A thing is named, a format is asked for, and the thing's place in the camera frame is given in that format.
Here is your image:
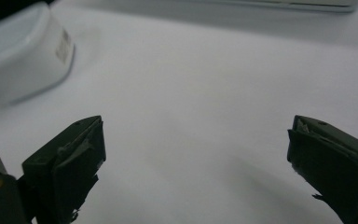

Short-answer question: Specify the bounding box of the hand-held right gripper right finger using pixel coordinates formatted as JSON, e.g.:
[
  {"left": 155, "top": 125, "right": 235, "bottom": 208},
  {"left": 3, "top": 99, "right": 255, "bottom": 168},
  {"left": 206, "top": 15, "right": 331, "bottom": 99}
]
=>
[{"left": 286, "top": 115, "right": 358, "bottom": 224}]

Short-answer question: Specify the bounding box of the white plastic container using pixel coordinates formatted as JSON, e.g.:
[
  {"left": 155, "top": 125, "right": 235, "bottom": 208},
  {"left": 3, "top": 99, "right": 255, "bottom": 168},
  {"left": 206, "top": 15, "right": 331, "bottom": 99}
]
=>
[{"left": 0, "top": 1, "right": 76, "bottom": 105}]

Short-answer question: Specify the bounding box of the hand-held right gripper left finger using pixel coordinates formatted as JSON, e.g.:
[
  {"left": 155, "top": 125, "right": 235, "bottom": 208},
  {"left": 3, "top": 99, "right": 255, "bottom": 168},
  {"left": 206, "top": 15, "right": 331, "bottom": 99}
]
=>
[{"left": 21, "top": 115, "right": 107, "bottom": 224}]

